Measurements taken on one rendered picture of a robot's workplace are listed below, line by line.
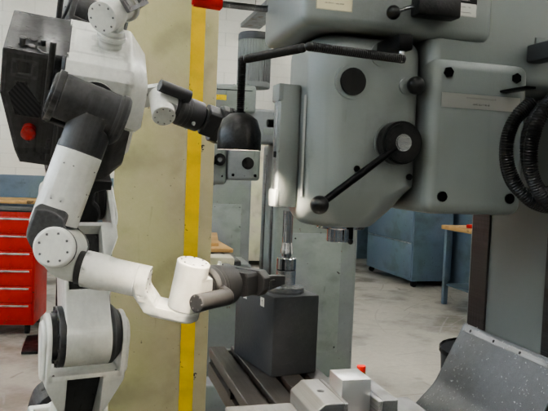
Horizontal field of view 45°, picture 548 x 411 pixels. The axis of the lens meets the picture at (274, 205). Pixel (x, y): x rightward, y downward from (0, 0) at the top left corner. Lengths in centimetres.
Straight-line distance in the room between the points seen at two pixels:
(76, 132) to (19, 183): 883
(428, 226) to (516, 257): 715
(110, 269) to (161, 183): 156
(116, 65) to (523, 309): 96
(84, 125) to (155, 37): 160
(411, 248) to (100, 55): 723
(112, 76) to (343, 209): 60
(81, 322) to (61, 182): 40
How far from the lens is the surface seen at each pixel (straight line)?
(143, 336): 291
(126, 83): 143
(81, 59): 144
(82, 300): 159
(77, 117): 131
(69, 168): 130
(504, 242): 140
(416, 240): 844
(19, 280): 565
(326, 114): 107
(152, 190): 282
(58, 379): 163
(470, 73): 116
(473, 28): 117
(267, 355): 156
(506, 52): 121
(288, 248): 156
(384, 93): 110
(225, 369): 161
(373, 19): 109
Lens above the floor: 140
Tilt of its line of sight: 3 degrees down
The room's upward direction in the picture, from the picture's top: 2 degrees clockwise
